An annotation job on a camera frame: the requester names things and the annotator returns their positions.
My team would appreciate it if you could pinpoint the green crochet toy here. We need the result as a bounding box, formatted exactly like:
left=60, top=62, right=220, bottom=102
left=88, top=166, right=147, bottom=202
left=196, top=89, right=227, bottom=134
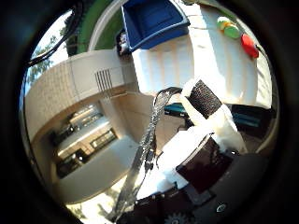
left=216, top=16, right=241, bottom=40

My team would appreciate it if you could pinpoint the black case with white contents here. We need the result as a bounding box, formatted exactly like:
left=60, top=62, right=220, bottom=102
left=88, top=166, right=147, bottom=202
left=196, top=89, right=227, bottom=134
left=115, top=29, right=131, bottom=58

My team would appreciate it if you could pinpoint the red plush toy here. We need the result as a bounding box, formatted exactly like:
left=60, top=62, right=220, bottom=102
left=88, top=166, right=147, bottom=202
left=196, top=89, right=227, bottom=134
left=240, top=33, right=260, bottom=60

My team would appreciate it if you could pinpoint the beige brick building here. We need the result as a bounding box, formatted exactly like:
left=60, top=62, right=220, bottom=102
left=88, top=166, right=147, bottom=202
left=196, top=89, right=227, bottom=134
left=23, top=49, right=176, bottom=204

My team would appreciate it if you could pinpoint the black cable loop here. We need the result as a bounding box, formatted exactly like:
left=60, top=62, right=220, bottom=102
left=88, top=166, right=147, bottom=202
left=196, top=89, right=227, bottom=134
left=27, top=1, right=84, bottom=66

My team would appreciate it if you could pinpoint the blue plastic container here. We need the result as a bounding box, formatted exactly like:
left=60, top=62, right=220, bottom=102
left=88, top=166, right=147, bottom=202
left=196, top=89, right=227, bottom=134
left=121, top=0, right=191, bottom=52

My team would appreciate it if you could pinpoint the black braided strap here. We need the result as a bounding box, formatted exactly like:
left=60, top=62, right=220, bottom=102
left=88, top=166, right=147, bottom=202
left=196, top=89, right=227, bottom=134
left=107, top=87, right=183, bottom=223

